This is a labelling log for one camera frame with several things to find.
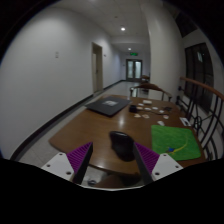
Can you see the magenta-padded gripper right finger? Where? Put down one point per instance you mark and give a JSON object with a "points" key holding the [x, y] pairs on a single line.
{"points": [[148, 157]]}

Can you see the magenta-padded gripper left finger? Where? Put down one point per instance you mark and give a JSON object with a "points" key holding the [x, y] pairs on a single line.
{"points": [[78, 156]]}

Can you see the black vertical computer mouse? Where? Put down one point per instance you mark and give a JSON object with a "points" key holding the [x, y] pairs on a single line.
{"points": [[121, 145]]}

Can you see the green mouse pad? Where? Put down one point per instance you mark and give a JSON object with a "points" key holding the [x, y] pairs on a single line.
{"points": [[173, 141]]}

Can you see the small tan tag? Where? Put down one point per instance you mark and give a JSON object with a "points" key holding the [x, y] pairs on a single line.
{"points": [[137, 116], [145, 116]]}

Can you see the small white and red tag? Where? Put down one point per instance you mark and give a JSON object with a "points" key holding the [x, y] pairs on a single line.
{"points": [[166, 117]]}

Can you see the small black box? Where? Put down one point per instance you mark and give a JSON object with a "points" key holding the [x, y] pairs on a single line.
{"points": [[133, 108]]}

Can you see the white paper slip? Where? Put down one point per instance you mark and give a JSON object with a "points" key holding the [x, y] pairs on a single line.
{"points": [[185, 121]]}

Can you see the small black connector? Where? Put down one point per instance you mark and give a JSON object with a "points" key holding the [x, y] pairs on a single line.
{"points": [[168, 108]]}

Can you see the small white box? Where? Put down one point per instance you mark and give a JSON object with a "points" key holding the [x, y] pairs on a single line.
{"points": [[147, 101]]}

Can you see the black closed laptop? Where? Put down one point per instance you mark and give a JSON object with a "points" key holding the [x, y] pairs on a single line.
{"points": [[108, 106]]}

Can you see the wooden armchair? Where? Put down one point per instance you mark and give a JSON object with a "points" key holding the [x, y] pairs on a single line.
{"points": [[151, 87]]}

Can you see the black railing with wooden handrail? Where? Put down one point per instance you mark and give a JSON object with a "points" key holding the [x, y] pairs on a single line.
{"points": [[200, 86]]}

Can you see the glass double door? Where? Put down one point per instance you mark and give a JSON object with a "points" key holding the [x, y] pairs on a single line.
{"points": [[134, 70]]}

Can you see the beige side door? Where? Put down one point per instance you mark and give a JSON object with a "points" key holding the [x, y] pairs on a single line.
{"points": [[97, 68]]}

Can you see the dark framed window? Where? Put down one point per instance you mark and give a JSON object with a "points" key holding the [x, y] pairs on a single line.
{"points": [[198, 73]]}

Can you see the green exit sign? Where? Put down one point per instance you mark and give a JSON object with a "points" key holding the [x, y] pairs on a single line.
{"points": [[133, 53]]}

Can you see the small dark transom window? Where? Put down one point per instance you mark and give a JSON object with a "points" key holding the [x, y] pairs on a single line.
{"points": [[185, 24]]}

